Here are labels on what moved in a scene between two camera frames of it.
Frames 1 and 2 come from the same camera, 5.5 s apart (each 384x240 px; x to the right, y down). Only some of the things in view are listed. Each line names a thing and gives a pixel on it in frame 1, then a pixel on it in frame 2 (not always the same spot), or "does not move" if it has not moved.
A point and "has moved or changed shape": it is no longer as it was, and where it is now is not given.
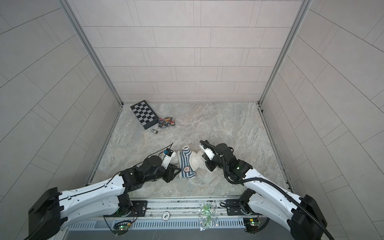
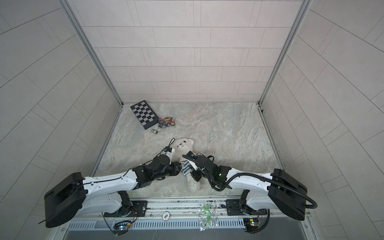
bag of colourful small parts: [164, 122] does not move
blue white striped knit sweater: [186, 167] does not move
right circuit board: [252, 224] does not move
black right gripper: [208, 162] → [193, 174]
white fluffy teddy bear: [199, 162] has moved or changed shape
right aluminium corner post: [305, 6] does not move
